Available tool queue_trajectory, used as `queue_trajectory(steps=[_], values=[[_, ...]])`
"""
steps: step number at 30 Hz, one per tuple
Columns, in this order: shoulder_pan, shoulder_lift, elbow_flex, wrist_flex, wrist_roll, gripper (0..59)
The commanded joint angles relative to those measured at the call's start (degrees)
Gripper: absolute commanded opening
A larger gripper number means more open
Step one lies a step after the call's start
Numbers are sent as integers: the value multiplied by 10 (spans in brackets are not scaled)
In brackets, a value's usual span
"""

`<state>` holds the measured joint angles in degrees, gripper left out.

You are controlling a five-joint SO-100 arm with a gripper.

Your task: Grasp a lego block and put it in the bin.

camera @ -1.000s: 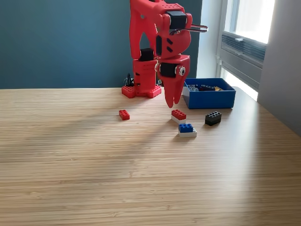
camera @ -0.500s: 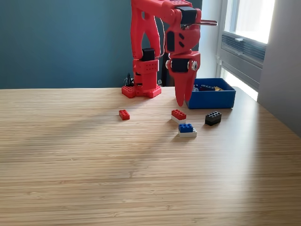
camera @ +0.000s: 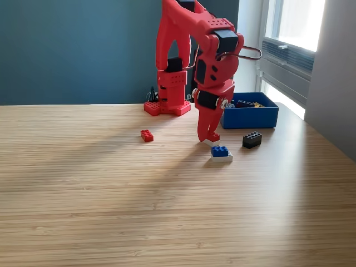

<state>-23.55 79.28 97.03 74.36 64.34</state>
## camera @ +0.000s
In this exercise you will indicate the blue plastic bin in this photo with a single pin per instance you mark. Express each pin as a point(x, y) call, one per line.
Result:
point(256, 118)

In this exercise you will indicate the black table clamp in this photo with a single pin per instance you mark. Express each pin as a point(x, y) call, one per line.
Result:
point(152, 96)
point(189, 97)

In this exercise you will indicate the grey window vent grille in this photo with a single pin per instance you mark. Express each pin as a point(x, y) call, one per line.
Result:
point(289, 57)

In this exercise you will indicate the white window frame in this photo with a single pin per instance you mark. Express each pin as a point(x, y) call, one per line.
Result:
point(271, 16)

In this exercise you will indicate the black brick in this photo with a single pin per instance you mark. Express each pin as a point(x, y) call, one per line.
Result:
point(251, 140)

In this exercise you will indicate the small red brick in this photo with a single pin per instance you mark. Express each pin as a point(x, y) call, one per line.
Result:
point(147, 135)

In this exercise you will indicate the blue and white brick stack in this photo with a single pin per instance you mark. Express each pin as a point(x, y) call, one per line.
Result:
point(219, 151)

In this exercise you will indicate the black folded stand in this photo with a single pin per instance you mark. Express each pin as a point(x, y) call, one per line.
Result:
point(193, 80)

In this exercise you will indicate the small yellow toy digger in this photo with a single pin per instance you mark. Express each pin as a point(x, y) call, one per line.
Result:
point(246, 103)

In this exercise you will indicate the red and white brick stack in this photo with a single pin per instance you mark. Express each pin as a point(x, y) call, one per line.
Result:
point(214, 142)

